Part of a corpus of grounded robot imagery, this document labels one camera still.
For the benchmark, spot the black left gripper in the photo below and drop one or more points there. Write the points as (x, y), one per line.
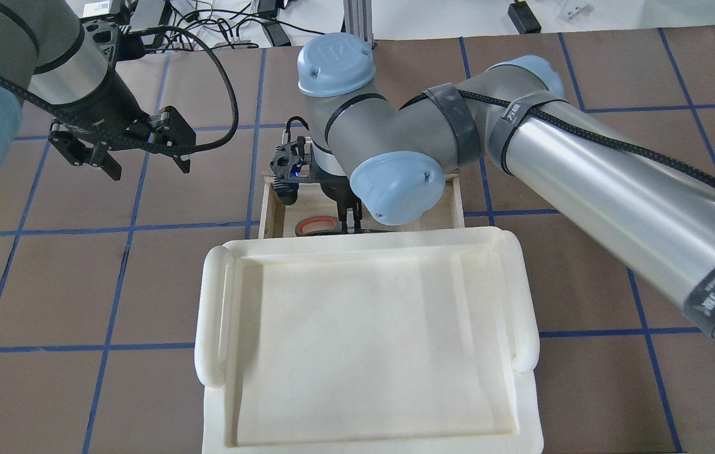
(100, 108)

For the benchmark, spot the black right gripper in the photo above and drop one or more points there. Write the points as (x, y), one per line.
(340, 190)

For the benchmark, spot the wooden drawer white handle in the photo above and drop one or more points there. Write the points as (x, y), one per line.
(278, 220)

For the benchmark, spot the orange grey scissors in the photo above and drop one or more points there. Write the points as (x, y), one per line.
(330, 226)

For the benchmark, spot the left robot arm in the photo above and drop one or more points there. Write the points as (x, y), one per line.
(47, 49)

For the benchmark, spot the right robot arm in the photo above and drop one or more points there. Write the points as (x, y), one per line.
(651, 211)

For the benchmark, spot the white plastic tray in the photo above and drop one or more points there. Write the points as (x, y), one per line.
(407, 342)

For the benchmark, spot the black power brick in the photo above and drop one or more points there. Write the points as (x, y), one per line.
(523, 18)

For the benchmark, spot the aluminium frame post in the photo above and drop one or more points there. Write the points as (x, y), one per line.
(357, 20)

